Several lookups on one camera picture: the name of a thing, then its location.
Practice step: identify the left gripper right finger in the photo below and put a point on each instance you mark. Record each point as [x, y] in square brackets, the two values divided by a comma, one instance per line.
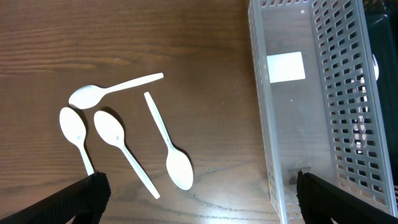
[321, 202]

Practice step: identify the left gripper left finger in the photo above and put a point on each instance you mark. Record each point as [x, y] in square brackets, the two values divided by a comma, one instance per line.
[82, 202]

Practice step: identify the white spoon top horizontal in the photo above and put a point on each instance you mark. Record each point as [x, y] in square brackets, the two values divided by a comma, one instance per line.
[90, 95]

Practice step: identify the white label sticker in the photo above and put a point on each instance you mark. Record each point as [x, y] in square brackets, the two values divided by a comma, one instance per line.
[286, 67]

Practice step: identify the black plastic basket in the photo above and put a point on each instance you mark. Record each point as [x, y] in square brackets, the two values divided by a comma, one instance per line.
[381, 19]

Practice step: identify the clear plastic basket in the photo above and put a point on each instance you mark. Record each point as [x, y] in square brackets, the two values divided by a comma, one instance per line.
[330, 123]

